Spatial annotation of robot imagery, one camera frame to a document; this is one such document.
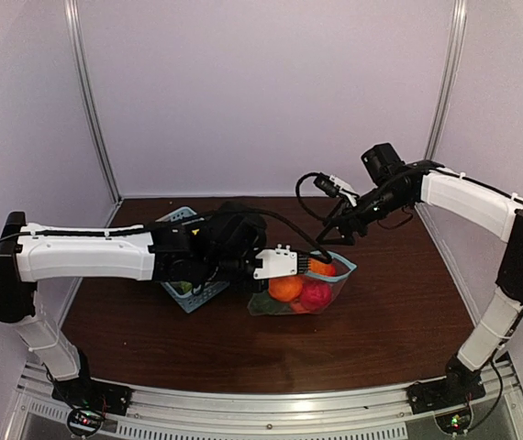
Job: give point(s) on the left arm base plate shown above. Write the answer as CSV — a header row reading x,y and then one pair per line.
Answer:
x,y
91,394

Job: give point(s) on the clear zip top bag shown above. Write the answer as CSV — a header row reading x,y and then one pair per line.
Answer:
x,y
344,269

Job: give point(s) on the right aluminium frame post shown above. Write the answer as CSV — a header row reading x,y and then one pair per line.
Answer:
x,y
448,78

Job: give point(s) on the red apple toy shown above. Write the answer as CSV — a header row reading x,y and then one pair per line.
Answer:
x,y
315,296

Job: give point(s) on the aluminium frame post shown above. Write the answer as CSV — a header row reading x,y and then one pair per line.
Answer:
x,y
73,22
448,78

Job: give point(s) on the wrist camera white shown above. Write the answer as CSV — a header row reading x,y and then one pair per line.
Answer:
x,y
278,262
333,186

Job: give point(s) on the orange fruit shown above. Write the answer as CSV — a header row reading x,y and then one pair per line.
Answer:
x,y
323,269
286,289

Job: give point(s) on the left aluminium frame post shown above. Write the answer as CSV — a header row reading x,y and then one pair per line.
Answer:
x,y
73,22

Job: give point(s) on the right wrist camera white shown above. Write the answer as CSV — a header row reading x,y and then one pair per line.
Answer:
x,y
333,186

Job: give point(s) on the green fruit in basket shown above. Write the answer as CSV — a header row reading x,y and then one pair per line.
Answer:
x,y
182,287

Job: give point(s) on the light blue plastic basket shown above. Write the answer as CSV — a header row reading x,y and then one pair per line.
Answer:
x,y
192,301

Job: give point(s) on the aluminium front rail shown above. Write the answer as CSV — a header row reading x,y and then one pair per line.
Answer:
x,y
371,413

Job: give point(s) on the green lime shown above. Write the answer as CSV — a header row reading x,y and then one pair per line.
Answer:
x,y
261,304

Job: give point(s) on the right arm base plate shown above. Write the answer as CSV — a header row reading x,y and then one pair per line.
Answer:
x,y
438,394

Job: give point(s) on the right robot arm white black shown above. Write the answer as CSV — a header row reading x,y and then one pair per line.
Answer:
x,y
398,185

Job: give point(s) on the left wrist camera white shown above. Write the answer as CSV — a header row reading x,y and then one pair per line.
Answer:
x,y
278,262

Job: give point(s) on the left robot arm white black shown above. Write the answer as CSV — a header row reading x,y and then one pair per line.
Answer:
x,y
223,246

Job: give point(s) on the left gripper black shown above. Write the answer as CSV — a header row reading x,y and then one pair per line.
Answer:
x,y
253,288

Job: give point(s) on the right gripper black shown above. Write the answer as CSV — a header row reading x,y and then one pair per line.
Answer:
x,y
343,220

